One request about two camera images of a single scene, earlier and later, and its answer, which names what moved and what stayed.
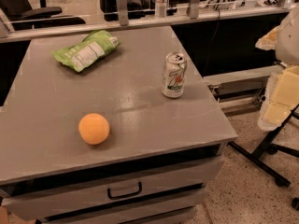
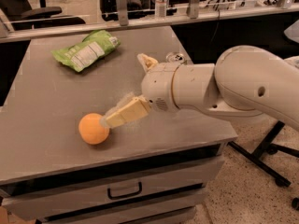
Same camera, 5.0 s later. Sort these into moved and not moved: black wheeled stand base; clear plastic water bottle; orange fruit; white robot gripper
Moved: white robot gripper
Not moved: clear plastic water bottle; orange fruit; black wheeled stand base
